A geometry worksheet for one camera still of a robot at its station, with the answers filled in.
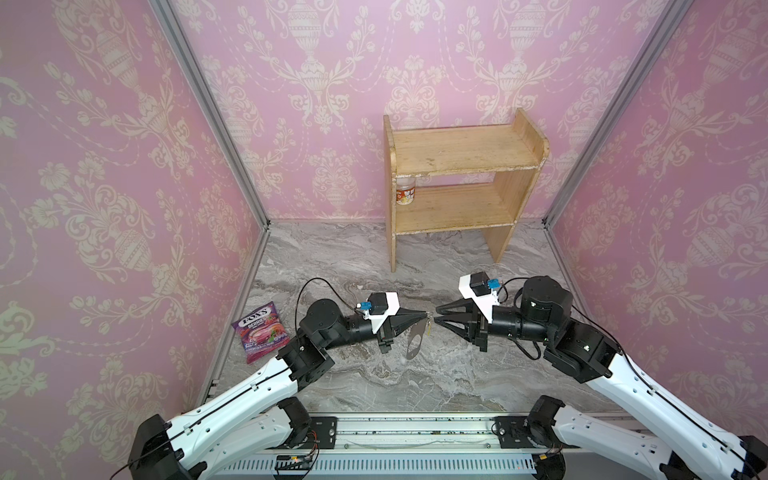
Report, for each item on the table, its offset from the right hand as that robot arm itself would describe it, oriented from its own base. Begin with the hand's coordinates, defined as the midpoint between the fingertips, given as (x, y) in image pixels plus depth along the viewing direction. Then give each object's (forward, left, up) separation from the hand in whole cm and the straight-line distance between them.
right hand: (440, 313), depth 59 cm
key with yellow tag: (-2, +2, -3) cm, 4 cm away
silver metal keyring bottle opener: (+9, +2, -33) cm, 34 cm away
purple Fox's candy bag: (+12, +49, -30) cm, 58 cm away
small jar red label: (+46, +4, -6) cm, 46 cm away
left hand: (-1, +3, 0) cm, 4 cm away
